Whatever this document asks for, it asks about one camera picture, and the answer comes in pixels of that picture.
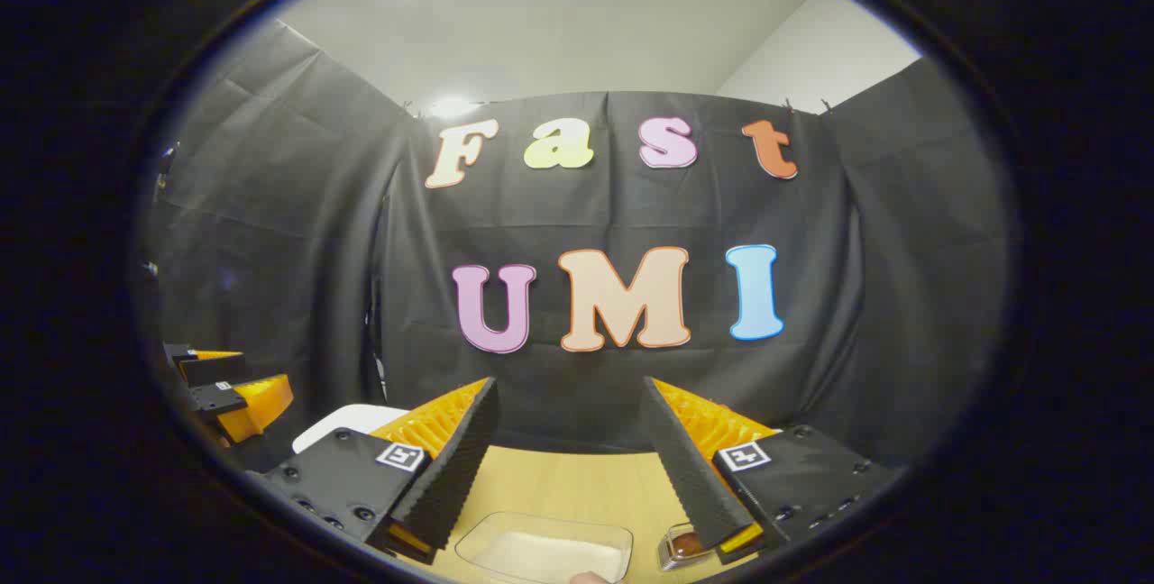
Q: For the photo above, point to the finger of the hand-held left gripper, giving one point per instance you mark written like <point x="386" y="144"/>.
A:
<point x="257" y="404"/>
<point x="216" y="369"/>

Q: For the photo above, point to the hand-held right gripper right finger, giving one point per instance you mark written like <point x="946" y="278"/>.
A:
<point x="694" y="476"/>

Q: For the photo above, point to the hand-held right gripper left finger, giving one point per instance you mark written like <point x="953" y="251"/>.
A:
<point x="451" y="476"/>

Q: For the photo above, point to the white rice cooker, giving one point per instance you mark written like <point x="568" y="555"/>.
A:
<point x="347" y="422"/>

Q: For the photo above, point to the clear box of rice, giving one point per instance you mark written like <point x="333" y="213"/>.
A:
<point x="541" y="557"/>

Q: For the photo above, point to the small glass dish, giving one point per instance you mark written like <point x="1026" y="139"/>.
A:
<point x="665" y="557"/>

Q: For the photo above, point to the black backdrop cloth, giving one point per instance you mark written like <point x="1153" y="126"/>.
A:
<point x="270" y="250"/>

